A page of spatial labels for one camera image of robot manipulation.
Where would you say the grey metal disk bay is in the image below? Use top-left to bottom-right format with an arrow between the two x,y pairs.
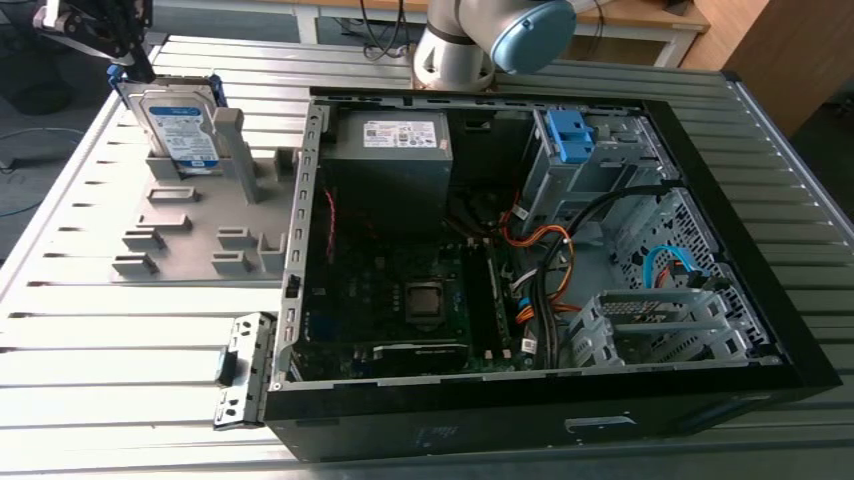
566,288 -> 775,369

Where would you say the orange red power wire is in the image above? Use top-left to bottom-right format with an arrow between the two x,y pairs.
655,258 -> 728,292

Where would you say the green RAM stick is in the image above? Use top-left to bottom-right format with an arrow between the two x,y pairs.
480,237 -> 514,359

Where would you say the black open PC case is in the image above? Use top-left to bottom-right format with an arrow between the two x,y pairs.
263,84 -> 843,464

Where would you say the black RAM slot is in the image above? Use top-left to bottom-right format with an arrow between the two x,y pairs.
463,239 -> 492,357

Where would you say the white framed wooden desk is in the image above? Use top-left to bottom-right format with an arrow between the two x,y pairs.
576,0 -> 712,69

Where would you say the brown wooden cabinet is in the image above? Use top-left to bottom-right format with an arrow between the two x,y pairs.
679,0 -> 854,136

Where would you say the dark green motherboard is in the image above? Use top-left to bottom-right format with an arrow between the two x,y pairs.
292,169 -> 542,379

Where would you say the blue data wire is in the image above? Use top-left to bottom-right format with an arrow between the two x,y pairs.
643,244 -> 708,291

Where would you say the grey plastic parts rack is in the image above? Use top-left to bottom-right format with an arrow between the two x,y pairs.
109,107 -> 303,284

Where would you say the black office chair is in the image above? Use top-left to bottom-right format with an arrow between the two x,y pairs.
0,0 -> 79,116

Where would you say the hard disk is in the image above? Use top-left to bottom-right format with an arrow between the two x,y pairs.
105,64 -> 228,176

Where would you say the grey power supply unit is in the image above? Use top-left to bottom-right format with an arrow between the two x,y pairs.
317,109 -> 456,239

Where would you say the blue plastic drive latch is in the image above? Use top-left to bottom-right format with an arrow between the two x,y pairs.
543,109 -> 595,164

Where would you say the thick black cable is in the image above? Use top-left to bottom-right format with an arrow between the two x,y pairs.
536,185 -> 668,369

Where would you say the CPU socket with silver CPU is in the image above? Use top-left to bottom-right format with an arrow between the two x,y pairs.
401,281 -> 448,327

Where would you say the thin black hanging cable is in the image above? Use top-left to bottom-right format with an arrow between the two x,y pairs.
359,0 -> 412,61

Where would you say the hinged metal slot bracket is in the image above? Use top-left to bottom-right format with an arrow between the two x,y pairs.
211,310 -> 279,431

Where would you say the white desk frame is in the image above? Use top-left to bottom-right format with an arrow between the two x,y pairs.
152,0 -> 428,45

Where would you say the orange yellow wire bundle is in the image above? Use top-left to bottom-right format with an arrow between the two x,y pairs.
499,189 -> 582,326

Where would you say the grey metal optical drive cage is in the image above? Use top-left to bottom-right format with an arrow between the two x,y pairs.
519,107 -> 682,221

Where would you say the thin red wire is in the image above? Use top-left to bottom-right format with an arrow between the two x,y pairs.
321,187 -> 339,264

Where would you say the black graphics card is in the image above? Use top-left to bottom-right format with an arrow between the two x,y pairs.
369,342 -> 472,376

